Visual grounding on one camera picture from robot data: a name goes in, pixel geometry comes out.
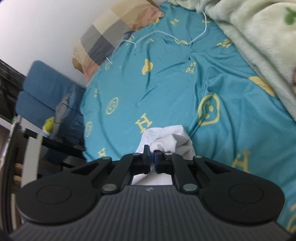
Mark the green round object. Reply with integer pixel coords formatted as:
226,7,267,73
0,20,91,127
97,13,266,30
43,116,56,136

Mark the plaid pillow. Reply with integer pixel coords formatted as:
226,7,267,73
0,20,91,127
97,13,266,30
72,0,165,82

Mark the pale green fleece blanket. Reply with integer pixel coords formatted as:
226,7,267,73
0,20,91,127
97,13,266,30
168,0,296,117

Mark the teal printed bed sheet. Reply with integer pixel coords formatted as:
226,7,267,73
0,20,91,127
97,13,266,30
80,0,296,234

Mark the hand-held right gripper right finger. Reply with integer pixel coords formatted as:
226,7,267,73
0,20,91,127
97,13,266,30
154,150,232,194

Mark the white cable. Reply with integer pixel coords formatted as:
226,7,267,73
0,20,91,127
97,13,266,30
105,10,209,65

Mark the white t-shirt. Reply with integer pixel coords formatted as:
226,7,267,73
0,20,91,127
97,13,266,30
133,125,196,186

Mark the dark window grille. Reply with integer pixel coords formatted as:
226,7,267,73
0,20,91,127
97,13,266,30
0,58,26,121

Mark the wooden table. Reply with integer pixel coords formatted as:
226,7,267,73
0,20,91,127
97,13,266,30
0,116,45,232

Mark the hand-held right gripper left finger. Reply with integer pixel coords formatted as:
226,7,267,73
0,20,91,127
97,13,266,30
69,145,151,194

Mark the blue covered chair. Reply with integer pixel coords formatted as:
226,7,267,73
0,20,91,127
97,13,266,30
23,60,88,163
15,91,59,133

